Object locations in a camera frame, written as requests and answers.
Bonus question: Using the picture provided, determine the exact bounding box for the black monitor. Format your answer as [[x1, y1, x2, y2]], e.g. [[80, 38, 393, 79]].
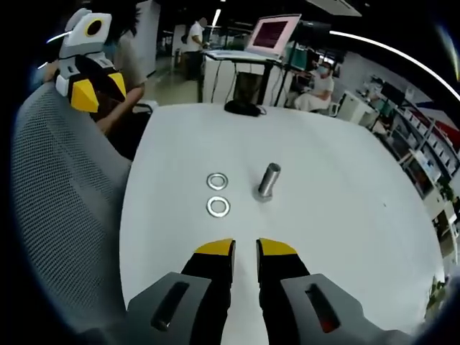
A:
[[382, 82, 404, 98]]

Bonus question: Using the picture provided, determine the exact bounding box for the white cabinet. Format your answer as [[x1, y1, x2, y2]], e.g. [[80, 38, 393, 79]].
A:
[[339, 91, 378, 126]]

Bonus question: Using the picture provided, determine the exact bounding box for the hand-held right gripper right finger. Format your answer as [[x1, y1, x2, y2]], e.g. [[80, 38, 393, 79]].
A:
[[255, 236, 414, 345]]

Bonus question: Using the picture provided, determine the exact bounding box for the grey mesh office chair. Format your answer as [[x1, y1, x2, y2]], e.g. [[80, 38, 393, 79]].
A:
[[10, 84, 134, 345]]

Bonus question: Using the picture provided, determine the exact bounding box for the person's left hand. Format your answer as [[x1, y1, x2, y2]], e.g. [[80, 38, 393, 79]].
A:
[[43, 59, 61, 84]]

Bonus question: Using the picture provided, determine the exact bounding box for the large steel threaded stud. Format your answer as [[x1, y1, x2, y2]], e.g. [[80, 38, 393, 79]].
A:
[[252, 162, 282, 203]]

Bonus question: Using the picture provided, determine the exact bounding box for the small green plant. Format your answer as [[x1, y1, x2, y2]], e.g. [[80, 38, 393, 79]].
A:
[[438, 179, 457, 202]]

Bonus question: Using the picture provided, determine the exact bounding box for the large metal washer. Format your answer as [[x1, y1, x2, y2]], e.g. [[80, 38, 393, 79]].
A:
[[206, 172, 229, 190], [206, 195, 231, 219]]

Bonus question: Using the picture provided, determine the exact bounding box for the storage shelving unit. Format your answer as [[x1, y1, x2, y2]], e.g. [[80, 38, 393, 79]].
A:
[[373, 75, 460, 202]]

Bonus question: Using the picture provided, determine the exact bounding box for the curved ceiling light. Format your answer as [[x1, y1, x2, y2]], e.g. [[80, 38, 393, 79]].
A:
[[329, 30, 460, 100]]

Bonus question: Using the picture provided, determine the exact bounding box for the black tripod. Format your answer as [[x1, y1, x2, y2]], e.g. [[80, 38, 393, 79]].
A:
[[278, 35, 300, 108]]

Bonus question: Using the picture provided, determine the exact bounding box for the large potted green plant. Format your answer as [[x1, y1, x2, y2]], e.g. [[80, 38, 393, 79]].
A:
[[426, 275, 452, 317]]

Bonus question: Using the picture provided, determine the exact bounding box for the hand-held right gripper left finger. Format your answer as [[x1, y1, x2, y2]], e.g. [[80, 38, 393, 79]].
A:
[[127, 236, 237, 345]]

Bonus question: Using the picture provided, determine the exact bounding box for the laptop stand table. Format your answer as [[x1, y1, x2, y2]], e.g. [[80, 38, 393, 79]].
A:
[[201, 52, 285, 108]]

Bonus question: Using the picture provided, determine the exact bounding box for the open laptop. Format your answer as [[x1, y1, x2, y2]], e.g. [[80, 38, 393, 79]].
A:
[[204, 14, 303, 62]]

